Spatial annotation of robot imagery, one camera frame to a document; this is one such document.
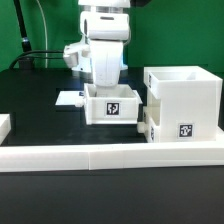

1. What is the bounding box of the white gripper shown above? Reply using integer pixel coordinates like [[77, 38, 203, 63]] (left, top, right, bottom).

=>
[[63, 11, 130, 87]]

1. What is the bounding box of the white drawer box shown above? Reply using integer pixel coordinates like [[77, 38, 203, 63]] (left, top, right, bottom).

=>
[[74, 83, 142, 125], [137, 106, 160, 143]]

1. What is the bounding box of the white front drawer box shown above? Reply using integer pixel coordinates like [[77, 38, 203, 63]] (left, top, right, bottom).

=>
[[137, 106, 160, 143]]

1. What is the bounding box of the white drawer cabinet frame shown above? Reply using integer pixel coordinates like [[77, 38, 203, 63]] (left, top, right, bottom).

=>
[[144, 66, 222, 142]]

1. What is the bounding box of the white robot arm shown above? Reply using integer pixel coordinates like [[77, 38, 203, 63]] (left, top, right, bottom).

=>
[[63, 0, 152, 87]]

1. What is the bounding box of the white marker sheet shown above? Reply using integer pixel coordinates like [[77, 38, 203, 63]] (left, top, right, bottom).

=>
[[56, 91, 84, 107]]

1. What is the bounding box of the black pole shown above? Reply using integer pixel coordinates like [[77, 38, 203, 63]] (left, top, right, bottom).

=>
[[13, 0, 32, 52]]

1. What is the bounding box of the white thin cable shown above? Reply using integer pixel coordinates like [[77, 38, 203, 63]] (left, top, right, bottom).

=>
[[35, 0, 49, 69]]

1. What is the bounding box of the black cable with connector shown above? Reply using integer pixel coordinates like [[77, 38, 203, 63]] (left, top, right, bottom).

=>
[[9, 48, 68, 70]]

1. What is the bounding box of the white boundary fence rail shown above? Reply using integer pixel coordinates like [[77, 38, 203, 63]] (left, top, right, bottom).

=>
[[0, 114, 224, 172]]

